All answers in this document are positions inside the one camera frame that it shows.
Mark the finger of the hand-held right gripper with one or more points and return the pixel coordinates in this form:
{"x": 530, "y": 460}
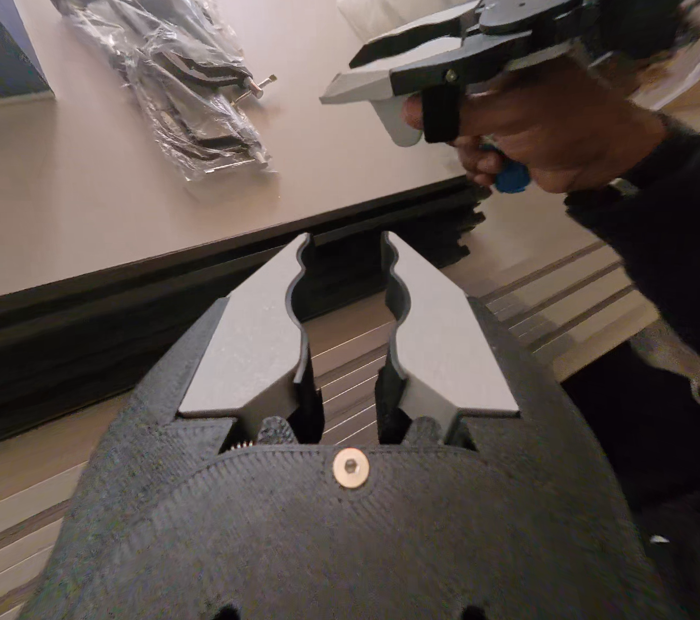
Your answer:
{"x": 426, "y": 23}
{"x": 355, "y": 86}

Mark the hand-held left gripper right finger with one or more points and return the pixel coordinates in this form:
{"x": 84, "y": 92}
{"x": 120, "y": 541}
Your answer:
{"x": 448, "y": 352}

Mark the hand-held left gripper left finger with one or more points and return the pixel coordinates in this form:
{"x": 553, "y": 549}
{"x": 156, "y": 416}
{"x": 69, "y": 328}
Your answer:
{"x": 246, "y": 346}

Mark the pile of bagged black clamps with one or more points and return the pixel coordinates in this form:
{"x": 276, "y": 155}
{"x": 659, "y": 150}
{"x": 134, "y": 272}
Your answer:
{"x": 164, "y": 56}

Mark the person's dark trousers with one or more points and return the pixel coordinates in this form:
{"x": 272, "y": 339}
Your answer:
{"x": 645, "y": 439}

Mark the grey desk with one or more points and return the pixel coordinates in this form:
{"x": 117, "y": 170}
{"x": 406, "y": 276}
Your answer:
{"x": 306, "y": 138}

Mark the dark blue cardboard box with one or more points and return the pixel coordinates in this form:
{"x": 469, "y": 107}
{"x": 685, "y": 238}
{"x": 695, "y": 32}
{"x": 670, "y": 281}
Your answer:
{"x": 16, "y": 45}

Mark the grey aluminium extrusion beam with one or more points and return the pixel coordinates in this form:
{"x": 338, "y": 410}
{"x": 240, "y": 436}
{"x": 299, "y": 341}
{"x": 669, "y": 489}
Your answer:
{"x": 547, "y": 313}

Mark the person's right forearm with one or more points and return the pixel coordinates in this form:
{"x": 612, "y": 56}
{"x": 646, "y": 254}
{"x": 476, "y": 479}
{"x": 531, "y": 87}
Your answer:
{"x": 656, "y": 226}

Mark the person's right hand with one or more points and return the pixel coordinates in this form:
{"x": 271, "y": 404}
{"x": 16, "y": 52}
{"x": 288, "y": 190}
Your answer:
{"x": 574, "y": 133}

